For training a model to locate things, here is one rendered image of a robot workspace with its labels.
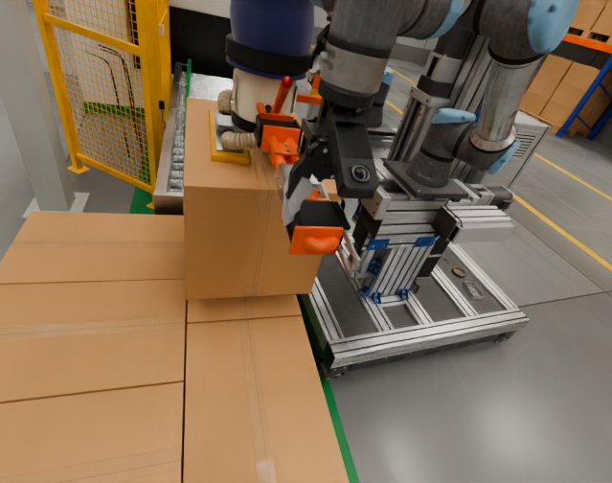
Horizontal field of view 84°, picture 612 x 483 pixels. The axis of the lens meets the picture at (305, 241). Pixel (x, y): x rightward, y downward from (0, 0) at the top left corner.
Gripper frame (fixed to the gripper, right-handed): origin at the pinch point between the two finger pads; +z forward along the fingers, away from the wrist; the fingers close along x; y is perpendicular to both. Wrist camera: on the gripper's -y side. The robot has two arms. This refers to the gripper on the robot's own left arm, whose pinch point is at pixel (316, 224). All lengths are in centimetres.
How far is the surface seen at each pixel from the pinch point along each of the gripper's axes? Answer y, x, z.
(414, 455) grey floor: -5, -71, 121
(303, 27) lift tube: 51, -5, -19
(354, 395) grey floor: 24, -53, 121
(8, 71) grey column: 163, 107, 37
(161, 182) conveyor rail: 110, 36, 61
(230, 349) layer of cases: 20, 8, 66
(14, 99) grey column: 163, 108, 50
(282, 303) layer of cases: 38, -11, 66
